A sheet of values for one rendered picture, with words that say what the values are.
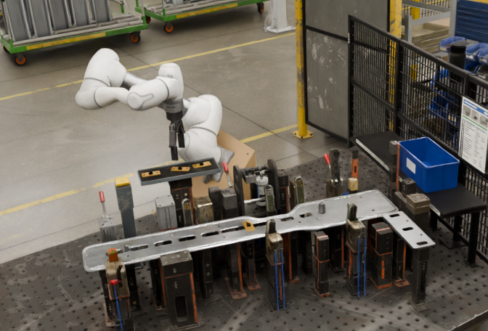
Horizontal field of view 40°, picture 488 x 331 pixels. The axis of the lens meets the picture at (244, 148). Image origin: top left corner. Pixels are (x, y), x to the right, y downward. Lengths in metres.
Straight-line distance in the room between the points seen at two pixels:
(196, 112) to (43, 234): 2.04
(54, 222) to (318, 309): 2.84
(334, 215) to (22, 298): 1.45
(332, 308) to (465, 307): 0.55
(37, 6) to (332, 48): 4.96
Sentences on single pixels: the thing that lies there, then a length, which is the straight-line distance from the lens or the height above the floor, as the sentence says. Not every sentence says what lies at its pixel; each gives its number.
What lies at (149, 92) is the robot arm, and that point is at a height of 1.60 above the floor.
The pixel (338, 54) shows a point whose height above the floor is 0.90.
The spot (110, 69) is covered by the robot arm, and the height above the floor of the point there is 1.54.
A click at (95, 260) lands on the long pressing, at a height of 1.00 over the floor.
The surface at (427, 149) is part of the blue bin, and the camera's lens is 3.44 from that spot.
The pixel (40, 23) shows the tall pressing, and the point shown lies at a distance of 9.61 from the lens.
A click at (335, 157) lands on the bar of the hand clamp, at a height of 1.19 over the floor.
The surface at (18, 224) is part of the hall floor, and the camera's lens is 5.41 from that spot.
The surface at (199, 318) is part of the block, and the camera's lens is 2.95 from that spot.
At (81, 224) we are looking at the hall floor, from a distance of 5.23.
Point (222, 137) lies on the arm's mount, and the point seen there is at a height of 1.05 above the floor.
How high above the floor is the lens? 2.52
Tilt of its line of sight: 24 degrees down
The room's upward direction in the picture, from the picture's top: 4 degrees counter-clockwise
